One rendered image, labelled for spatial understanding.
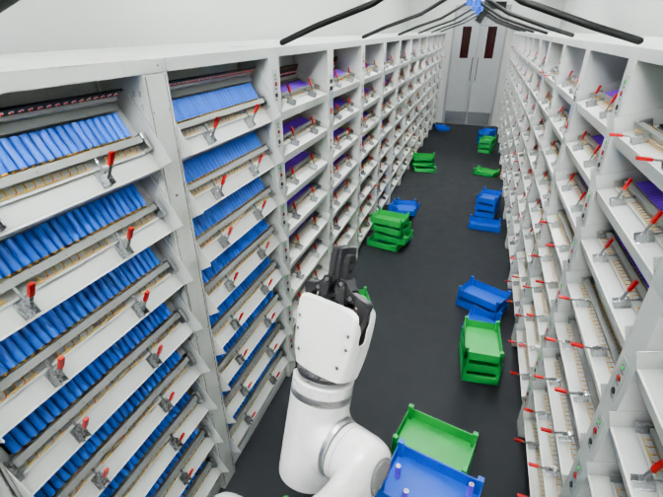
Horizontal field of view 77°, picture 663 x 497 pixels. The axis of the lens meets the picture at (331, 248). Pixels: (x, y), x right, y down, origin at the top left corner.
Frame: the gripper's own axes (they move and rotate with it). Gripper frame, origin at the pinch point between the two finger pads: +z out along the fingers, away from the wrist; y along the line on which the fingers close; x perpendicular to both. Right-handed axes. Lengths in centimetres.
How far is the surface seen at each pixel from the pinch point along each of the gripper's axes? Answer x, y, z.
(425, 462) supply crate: -91, -15, -85
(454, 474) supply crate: -92, -5, -84
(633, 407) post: -80, 35, -33
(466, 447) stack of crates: -124, -12, -92
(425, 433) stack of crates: -119, -28, -92
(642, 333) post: -75, 33, -14
